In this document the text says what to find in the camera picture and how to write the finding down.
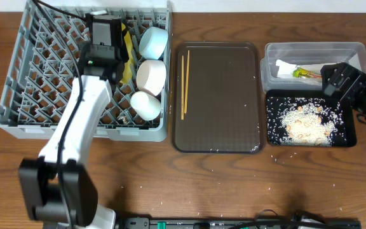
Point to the light blue bowl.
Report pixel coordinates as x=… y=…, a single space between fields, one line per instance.
x=153 y=43

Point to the rice food waste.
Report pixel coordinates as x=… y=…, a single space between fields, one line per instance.
x=307 y=122

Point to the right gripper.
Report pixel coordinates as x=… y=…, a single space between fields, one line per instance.
x=359 y=80

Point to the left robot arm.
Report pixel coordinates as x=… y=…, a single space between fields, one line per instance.
x=56 y=187

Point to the green snack wrapper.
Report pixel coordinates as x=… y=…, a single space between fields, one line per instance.
x=303 y=73

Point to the wooden chopstick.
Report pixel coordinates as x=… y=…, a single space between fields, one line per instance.
x=182 y=89
x=187 y=82

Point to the grey dishwasher rack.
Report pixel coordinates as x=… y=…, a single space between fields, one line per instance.
x=39 y=79

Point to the dark brown serving tray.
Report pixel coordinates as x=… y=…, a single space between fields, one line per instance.
x=224 y=108

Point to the black waste tray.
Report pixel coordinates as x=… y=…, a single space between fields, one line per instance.
x=310 y=121

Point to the white cup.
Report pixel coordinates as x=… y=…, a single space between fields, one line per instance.
x=145 y=105

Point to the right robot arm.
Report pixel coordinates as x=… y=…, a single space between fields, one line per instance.
x=359 y=104

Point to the white paper napkin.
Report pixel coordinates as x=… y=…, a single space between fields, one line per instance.
x=285 y=69

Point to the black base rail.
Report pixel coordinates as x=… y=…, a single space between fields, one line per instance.
x=267 y=219

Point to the clear plastic bin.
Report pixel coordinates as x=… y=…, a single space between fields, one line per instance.
x=311 y=56

